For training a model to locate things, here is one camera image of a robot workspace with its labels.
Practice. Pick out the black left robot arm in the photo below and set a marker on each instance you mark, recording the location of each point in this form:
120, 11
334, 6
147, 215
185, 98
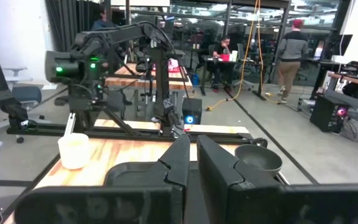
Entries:
82, 73

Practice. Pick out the black computer monitor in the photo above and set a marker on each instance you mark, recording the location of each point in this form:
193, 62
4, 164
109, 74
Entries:
342, 45

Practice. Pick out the computer tower with pink light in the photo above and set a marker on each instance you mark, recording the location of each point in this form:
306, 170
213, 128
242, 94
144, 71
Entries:
322, 113

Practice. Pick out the white cup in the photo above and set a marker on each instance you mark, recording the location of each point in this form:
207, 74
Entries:
234, 56

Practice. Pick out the silver aluminium bracket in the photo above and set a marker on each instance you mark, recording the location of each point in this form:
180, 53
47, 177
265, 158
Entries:
69, 124

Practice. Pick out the blue bin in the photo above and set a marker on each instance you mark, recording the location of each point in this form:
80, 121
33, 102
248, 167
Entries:
195, 79

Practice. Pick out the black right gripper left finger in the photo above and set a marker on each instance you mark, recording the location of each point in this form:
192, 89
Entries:
179, 161

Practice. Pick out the grey desk with wooden top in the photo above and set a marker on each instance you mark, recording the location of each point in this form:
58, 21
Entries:
353, 102

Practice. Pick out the red box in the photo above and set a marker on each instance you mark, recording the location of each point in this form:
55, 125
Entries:
225, 58

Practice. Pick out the black office desk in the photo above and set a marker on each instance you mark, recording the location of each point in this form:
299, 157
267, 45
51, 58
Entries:
202, 77

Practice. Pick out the computer tower with blue light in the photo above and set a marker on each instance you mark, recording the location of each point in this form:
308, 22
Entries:
192, 109

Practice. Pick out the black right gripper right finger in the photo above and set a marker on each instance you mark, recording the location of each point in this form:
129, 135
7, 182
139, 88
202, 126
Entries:
216, 174

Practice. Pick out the black aluminium table frame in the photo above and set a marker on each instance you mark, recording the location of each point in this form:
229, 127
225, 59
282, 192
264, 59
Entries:
104, 133

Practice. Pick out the dark grey bowl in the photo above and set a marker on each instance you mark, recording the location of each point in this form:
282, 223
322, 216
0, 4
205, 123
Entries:
256, 158

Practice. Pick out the wooden workbench table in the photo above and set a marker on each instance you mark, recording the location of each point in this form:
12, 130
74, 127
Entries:
141, 82

